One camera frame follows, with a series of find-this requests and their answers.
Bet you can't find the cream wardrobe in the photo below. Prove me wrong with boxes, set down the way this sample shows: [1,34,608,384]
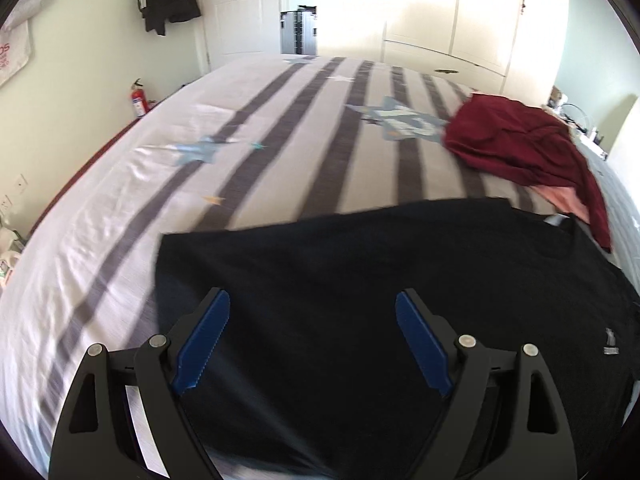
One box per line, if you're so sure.
[315,0,571,96]

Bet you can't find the white detergent jug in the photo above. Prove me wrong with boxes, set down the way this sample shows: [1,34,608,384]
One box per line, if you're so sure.
[0,227,23,286]

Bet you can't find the light wooden nightstand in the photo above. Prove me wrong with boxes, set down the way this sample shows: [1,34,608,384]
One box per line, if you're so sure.
[545,100,610,161]

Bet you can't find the red fire extinguisher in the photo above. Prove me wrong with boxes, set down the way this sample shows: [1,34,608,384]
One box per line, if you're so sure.
[130,78,151,118]

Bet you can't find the white door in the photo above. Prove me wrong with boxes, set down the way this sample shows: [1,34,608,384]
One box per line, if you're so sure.
[197,0,283,73]

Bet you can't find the dark red garment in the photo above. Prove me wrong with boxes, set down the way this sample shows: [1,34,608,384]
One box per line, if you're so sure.
[444,92,613,254]

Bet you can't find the black printed sweatshirt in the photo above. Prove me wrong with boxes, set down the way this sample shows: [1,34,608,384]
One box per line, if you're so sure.
[152,197,640,480]

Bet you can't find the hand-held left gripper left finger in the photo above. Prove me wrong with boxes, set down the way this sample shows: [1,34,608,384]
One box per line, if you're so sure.
[48,287,232,480]

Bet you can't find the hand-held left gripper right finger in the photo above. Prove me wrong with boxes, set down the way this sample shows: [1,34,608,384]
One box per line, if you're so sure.
[395,287,581,480]

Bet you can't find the pink garment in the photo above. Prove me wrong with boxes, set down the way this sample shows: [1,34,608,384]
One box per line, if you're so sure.
[530,185,591,221]

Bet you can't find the white headboard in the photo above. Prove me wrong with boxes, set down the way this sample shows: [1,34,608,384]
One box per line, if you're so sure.
[605,94,640,181]

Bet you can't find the silver ribbed suitcase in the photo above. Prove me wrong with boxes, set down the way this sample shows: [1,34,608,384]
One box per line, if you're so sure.
[280,6,318,56]

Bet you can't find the white tote bag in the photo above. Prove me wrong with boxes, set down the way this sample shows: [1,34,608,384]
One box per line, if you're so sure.
[0,20,36,88]

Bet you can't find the striped star-print bed sheet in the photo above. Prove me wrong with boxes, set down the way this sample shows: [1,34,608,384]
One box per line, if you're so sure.
[0,54,640,480]

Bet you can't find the white plastic bag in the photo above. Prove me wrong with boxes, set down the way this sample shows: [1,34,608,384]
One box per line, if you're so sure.
[2,0,56,31]

